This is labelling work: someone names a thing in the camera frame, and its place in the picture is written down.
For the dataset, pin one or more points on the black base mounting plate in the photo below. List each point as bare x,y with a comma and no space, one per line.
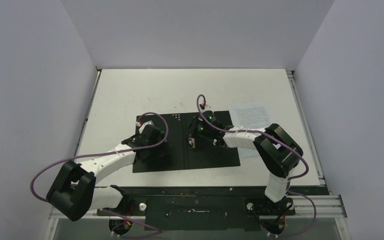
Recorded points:
202,208

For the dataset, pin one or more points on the cream and black file folder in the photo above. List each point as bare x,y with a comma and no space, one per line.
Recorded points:
184,150

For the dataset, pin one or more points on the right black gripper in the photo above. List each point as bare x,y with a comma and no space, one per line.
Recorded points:
194,136

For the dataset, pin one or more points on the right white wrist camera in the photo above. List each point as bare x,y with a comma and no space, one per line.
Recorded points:
205,107

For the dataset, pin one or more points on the printed white paper sheet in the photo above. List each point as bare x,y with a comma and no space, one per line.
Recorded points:
251,115

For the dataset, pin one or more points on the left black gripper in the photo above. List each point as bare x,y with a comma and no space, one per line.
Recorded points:
161,149

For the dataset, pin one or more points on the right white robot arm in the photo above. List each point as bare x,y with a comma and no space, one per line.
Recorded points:
278,151

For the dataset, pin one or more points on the aluminium frame rail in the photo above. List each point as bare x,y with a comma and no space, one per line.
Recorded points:
327,206

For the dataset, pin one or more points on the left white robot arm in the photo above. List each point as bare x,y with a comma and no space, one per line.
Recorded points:
74,191

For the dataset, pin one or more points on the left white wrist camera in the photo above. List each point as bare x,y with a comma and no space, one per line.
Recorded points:
142,125

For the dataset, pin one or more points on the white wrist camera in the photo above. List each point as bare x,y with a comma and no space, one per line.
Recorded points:
205,107
142,125

